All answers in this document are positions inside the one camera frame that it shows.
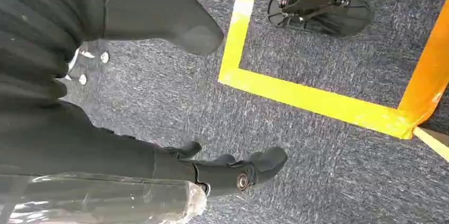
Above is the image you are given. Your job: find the yellow floor tape line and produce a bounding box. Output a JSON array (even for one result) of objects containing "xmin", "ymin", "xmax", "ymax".
[{"xmin": 217, "ymin": 0, "xmax": 420, "ymax": 140}]

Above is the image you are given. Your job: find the black robot foot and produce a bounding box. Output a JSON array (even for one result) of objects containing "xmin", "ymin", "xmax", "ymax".
[{"xmin": 266, "ymin": 0, "xmax": 373, "ymax": 38}]

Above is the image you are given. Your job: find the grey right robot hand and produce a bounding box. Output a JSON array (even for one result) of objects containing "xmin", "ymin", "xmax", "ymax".
[{"xmin": 0, "ymin": 0, "xmax": 289, "ymax": 199}]

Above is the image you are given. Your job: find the pale yellow floor tape strip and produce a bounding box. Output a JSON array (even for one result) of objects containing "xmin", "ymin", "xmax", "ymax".
[{"xmin": 413, "ymin": 127, "xmax": 449, "ymax": 164}]

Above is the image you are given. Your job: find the ribbed grey right arm sleeve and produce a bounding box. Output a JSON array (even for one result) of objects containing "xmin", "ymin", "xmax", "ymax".
[{"xmin": 0, "ymin": 0, "xmax": 107, "ymax": 108}]

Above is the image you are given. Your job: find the orange floor tape strip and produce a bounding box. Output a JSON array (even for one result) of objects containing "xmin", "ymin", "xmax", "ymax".
[{"xmin": 398, "ymin": 0, "xmax": 449, "ymax": 140}]

